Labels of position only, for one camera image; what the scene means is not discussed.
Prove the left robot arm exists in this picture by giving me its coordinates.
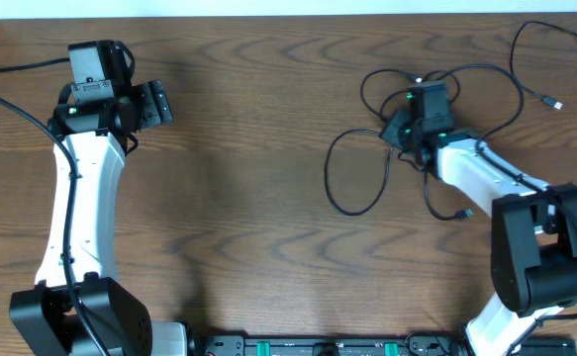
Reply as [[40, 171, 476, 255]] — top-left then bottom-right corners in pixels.
[[9, 40, 187, 355]]

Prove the right camera cable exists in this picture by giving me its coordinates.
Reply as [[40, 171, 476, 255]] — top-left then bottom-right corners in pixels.
[[435, 62, 577, 322]]

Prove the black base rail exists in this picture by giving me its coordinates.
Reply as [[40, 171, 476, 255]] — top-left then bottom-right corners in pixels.
[[188, 330, 577, 356]]

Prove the left camera cable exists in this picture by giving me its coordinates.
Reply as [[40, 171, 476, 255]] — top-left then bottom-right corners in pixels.
[[0, 56, 109, 356]]

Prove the black cable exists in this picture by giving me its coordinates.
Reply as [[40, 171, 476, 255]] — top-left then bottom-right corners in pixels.
[[323, 67, 475, 223], [509, 20, 577, 111]]

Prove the camera cable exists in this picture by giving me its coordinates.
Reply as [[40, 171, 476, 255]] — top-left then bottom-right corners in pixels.
[[0, 56, 109, 356], [435, 62, 577, 322]]

